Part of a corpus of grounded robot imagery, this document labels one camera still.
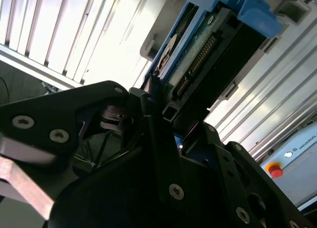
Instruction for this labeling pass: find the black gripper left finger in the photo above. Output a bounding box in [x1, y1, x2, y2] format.
[0, 76, 193, 210]

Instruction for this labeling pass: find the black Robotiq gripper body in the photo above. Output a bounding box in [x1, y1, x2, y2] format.
[47, 143, 223, 228]

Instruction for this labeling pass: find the hard disk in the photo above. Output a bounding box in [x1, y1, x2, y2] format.
[145, 0, 283, 139]

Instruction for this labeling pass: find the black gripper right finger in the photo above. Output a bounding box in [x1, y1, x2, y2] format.
[178, 121, 315, 228]

